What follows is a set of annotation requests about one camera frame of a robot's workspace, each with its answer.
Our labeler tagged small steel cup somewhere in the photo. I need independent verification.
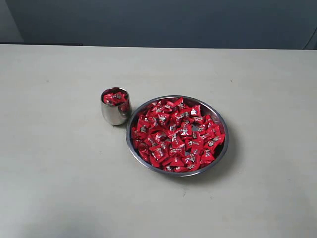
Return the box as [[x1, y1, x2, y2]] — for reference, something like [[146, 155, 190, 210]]
[[100, 87, 132, 125]]

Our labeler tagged round steel bowl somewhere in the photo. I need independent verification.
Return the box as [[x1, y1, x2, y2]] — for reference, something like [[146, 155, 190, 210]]
[[126, 95, 229, 178]]

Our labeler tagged red candy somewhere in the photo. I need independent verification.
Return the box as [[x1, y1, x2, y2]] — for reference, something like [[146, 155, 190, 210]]
[[102, 91, 127, 107]]

